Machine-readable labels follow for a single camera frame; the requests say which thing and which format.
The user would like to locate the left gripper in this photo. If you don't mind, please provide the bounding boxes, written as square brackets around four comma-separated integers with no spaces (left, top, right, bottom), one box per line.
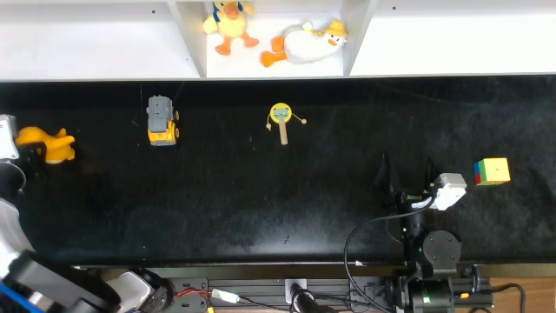
[17,142,50,176]

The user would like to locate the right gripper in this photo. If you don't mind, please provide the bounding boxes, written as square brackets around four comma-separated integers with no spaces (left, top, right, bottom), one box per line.
[374,152,439,211]

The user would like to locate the yellow rubber duck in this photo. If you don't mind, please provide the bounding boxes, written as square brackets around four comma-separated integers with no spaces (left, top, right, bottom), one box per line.
[15,125,77,165]

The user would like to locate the many-coloured puzzle cube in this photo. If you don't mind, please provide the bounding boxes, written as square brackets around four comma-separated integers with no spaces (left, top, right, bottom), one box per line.
[473,156,512,187]

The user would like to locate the grey and yellow toy truck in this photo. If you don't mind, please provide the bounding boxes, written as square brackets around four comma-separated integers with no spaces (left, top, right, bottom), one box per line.
[146,95,181,147]

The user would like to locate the yellow wooden rattle drum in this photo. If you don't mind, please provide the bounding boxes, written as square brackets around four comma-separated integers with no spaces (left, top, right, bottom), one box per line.
[265,102,308,146]

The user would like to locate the white shelf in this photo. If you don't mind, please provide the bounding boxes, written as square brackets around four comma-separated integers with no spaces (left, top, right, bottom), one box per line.
[0,0,556,83]

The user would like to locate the white plush duck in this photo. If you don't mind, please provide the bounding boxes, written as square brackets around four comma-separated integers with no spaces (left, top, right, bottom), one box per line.
[260,19,348,69]

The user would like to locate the yellow plush duck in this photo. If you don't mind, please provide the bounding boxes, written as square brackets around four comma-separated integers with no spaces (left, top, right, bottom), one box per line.
[202,1,261,57]

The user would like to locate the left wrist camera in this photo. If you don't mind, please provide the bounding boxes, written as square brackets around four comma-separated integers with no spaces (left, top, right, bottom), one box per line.
[0,114,20,162]

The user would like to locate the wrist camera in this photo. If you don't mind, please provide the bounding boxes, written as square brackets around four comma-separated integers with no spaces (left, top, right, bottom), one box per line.
[428,172,468,212]
[0,114,20,162]

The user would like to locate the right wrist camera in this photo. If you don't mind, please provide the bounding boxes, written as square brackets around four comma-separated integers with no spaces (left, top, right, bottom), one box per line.
[428,172,468,212]

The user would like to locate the black cable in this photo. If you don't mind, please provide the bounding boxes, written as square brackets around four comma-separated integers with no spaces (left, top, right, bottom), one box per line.
[343,196,437,313]

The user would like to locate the blue cable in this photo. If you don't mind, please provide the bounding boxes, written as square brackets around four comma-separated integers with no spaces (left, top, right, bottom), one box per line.
[0,282,34,313]

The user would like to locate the mounting rail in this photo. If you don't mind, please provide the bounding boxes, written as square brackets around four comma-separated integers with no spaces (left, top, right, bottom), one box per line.
[99,263,526,313]

